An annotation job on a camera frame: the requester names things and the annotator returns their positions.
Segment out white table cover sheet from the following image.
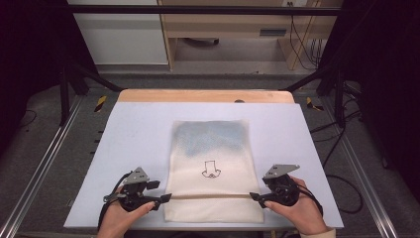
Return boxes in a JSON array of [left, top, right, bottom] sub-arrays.
[[63, 101, 345, 231]]

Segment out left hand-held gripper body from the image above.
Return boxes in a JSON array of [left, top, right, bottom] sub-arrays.
[[103, 167, 163, 213]]

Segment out black floor cable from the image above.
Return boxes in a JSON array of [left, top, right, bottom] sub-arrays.
[[309, 108, 365, 215], [18, 108, 38, 130]]

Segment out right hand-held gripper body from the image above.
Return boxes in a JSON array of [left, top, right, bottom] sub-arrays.
[[262, 164, 301, 207]]

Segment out white mesh laundry bag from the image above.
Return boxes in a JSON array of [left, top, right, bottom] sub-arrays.
[[163, 119, 265, 224]]

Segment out yellow clamp right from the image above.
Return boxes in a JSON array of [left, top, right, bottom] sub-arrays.
[[305, 96, 325, 112]]

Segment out grey desk label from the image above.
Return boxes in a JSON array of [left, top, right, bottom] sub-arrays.
[[259, 28, 288, 38]]

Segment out aluminium floor rail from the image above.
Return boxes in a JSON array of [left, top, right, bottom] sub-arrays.
[[0, 95, 85, 238], [320, 95, 401, 238]]

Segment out person's right hand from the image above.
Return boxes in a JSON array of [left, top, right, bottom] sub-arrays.
[[262, 176, 331, 237]]

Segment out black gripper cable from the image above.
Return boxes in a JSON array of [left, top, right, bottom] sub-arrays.
[[97, 171, 133, 231], [295, 183, 325, 217]]

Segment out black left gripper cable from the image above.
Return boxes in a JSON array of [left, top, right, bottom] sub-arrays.
[[97, 171, 133, 231]]

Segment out light wooden desk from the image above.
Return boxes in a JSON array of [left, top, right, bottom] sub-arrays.
[[157, 0, 344, 71]]

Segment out black frame leg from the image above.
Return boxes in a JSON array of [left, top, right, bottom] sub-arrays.
[[282, 62, 348, 129], [58, 61, 124, 127]]

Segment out black horizontal frame bar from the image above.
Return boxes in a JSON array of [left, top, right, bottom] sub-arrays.
[[65, 4, 343, 17]]

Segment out person's left hand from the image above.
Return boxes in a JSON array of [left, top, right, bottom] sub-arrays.
[[96, 186, 157, 238]]

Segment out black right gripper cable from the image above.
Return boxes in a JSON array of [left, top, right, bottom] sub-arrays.
[[295, 183, 325, 217]]

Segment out black hanging desk cables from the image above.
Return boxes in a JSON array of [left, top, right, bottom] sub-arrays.
[[287, 1, 324, 71]]

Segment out white cabinet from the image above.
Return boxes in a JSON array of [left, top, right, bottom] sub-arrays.
[[66, 0, 169, 66]]

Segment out black curtain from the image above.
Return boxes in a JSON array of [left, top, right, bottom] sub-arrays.
[[318, 0, 420, 202], [0, 0, 100, 157]]

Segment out wooden table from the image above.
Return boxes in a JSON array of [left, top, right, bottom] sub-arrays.
[[117, 88, 296, 104]]

